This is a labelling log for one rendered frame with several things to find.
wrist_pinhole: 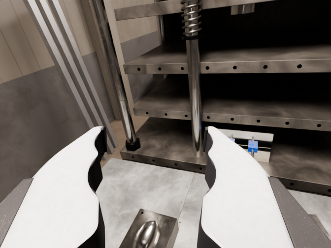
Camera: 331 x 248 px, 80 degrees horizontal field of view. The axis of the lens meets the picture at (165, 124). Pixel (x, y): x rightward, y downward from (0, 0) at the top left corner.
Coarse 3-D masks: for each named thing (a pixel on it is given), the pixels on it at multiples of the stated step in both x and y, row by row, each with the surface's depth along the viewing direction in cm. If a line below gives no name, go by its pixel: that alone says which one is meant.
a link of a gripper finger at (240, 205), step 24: (216, 144) 10; (216, 168) 8; (240, 168) 8; (216, 192) 7; (240, 192) 7; (264, 192) 7; (216, 216) 6; (240, 216) 6; (264, 216) 6; (216, 240) 6; (240, 240) 6; (264, 240) 6; (288, 240) 6
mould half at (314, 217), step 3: (312, 216) 61; (315, 216) 61; (315, 219) 60; (318, 219) 60; (315, 222) 60; (318, 222) 59; (321, 222) 59; (318, 225) 59; (321, 225) 59; (321, 228) 58; (324, 228) 58; (324, 231) 57; (327, 234) 56; (330, 237) 56
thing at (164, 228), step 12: (144, 216) 73; (156, 216) 72; (168, 216) 72; (132, 228) 69; (144, 228) 70; (156, 228) 70; (168, 228) 68; (132, 240) 66; (144, 240) 68; (156, 240) 67; (168, 240) 64
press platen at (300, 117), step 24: (168, 96) 123; (216, 96) 114; (240, 96) 110; (264, 96) 107; (288, 96) 103; (312, 96) 100; (216, 120) 99; (240, 120) 95; (264, 120) 90; (288, 120) 86; (312, 120) 83
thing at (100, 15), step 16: (96, 0) 83; (160, 0) 138; (96, 16) 86; (160, 16) 142; (160, 32) 148; (112, 48) 94; (112, 64) 97; (112, 80) 101; (128, 112) 111; (128, 128) 116; (128, 144) 121
